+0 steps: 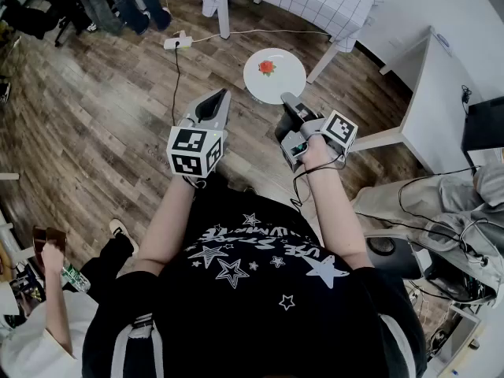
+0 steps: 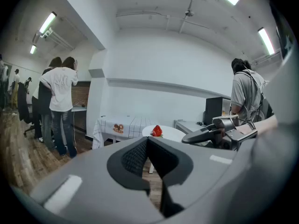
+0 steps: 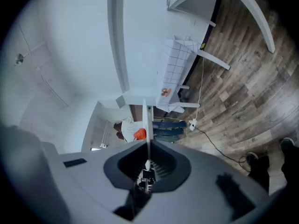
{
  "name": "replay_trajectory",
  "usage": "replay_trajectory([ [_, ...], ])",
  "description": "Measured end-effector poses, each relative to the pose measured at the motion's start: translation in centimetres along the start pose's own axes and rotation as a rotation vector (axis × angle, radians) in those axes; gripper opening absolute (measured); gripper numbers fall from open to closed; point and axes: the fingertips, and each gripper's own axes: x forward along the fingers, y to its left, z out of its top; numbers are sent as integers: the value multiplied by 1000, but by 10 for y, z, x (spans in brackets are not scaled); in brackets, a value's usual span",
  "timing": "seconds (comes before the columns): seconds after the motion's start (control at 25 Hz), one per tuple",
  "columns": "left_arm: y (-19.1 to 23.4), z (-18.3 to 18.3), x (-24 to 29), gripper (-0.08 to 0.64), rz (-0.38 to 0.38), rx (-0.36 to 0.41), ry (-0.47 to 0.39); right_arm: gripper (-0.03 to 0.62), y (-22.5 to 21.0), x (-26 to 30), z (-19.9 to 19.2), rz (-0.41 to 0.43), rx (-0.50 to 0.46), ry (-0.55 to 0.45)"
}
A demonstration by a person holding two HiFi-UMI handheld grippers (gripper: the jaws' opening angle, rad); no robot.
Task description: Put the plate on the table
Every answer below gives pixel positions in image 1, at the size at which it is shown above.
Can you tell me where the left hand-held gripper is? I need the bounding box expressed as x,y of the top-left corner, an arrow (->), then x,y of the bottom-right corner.
166,88 -> 232,179

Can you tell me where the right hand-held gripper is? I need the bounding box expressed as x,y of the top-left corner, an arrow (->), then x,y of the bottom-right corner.
274,91 -> 359,172

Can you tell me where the white round plate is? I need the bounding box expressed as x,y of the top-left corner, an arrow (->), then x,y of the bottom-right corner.
243,47 -> 307,106

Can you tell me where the person's right forearm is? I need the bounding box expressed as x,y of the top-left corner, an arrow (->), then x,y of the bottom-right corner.
302,162 -> 375,269

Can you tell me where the person's left forearm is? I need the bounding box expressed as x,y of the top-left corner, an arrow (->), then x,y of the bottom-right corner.
135,173 -> 198,265

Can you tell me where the table with checked cloth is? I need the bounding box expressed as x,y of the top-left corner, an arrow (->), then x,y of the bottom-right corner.
200,0 -> 385,85

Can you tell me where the person's right hand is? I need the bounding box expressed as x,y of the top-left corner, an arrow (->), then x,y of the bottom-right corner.
303,134 -> 342,169

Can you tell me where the white power strip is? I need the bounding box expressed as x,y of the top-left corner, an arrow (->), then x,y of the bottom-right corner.
163,31 -> 194,51

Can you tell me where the white checked tablecloth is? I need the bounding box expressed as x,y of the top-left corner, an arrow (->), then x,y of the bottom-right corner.
200,0 -> 385,54

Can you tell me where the white office desk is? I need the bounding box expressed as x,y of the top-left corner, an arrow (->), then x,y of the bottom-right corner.
350,24 -> 504,176

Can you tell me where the round blue sticker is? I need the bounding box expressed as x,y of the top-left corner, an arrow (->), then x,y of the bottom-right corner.
435,33 -> 454,57

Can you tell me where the black office chair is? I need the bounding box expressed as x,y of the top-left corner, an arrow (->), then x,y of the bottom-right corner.
365,228 -> 429,281

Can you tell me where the black computer monitor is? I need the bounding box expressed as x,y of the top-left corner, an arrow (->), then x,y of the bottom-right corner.
460,96 -> 504,161

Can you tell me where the black star print t-shirt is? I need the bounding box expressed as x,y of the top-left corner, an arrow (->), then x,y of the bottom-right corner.
81,187 -> 428,378

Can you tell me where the brown wallet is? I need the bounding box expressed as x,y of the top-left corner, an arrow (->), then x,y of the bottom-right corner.
31,225 -> 67,252

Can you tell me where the green plastic bottle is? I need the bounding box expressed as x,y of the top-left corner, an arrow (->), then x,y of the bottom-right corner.
61,264 -> 91,293

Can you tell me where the black power cable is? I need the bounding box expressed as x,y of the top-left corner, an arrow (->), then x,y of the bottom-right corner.
171,45 -> 183,128

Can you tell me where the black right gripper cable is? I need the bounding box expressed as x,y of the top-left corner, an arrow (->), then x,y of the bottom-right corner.
290,151 -> 347,214

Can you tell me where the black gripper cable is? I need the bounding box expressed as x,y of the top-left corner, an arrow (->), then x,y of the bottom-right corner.
290,151 -> 347,214
181,174 -> 208,191

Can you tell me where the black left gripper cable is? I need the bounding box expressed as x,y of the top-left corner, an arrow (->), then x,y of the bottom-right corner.
181,174 -> 208,191

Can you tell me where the thin black cable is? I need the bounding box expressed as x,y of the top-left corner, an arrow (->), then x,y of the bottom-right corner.
354,165 -> 493,267

